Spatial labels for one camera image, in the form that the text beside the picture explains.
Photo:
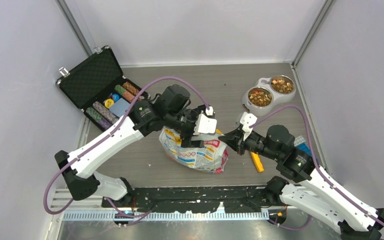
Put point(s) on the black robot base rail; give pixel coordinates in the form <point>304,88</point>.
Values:
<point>200,200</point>

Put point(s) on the green purple chip row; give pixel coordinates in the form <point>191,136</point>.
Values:
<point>98,118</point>

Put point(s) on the blue playing card deck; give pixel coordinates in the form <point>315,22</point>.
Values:
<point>119,108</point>

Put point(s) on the white double pet bowl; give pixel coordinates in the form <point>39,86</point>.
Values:
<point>259,112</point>

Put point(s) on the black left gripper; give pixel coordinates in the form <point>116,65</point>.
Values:
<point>186,138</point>

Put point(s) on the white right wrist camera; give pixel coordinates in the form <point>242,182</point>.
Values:
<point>244,122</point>

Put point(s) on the pet food kibble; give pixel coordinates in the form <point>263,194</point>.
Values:
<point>268,91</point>

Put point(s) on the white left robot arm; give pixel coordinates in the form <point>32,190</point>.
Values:
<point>169,109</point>

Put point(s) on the yellow dealer button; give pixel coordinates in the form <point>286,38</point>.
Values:
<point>108,103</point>

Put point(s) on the red green chip row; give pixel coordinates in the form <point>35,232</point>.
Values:
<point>124,93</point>

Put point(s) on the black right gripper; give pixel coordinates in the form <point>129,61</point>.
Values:
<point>236,140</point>

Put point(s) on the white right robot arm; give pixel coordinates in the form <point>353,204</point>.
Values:
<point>307,186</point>

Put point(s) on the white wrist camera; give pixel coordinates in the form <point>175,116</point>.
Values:
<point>244,122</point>
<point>206,122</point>

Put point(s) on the yellow plastic scoop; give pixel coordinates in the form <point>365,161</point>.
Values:
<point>257,162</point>

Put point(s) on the blue lego brick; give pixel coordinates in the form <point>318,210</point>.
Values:
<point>303,147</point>

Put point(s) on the cat food bag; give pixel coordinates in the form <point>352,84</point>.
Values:
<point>211,158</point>

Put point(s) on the light grey lego brick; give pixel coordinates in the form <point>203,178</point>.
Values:
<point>299,140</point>

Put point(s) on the black poker chip case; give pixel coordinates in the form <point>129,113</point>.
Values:
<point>93,80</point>

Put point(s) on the orange black chip row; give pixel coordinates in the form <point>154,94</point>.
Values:
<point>131,88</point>

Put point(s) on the blue dealer button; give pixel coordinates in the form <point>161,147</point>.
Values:
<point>115,97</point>

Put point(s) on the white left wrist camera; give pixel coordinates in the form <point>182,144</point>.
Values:
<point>206,122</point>

